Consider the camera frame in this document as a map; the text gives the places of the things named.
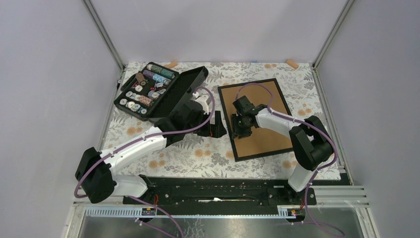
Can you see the wooden cork piece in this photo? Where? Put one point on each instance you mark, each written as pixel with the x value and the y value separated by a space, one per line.
pixel 292 63
pixel 171 64

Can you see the right wooden cork piece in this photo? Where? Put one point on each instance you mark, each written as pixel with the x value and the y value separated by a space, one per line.
pixel 292 63

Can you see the left wooden cork piece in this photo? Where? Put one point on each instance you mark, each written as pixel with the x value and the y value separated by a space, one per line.
pixel 171 64

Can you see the floral patterned table mat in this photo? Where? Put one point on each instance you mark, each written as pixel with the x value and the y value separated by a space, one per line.
pixel 203 157

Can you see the black picture frame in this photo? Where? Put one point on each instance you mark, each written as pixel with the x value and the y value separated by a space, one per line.
pixel 226 108

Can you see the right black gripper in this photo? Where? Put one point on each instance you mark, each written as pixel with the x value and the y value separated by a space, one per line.
pixel 236 130

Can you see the white slotted cable duct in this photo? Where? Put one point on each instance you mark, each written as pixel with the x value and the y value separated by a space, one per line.
pixel 149 212

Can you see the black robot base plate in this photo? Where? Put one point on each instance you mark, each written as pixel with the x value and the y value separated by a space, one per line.
pixel 218 196

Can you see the black open poker chip case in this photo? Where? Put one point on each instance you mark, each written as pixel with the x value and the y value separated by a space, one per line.
pixel 155 91

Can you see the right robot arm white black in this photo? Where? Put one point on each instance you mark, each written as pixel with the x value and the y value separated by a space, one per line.
pixel 310 142

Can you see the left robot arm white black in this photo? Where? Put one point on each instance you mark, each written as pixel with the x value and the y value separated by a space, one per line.
pixel 98 171

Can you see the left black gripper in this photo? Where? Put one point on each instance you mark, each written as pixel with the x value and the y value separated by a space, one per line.
pixel 215 130

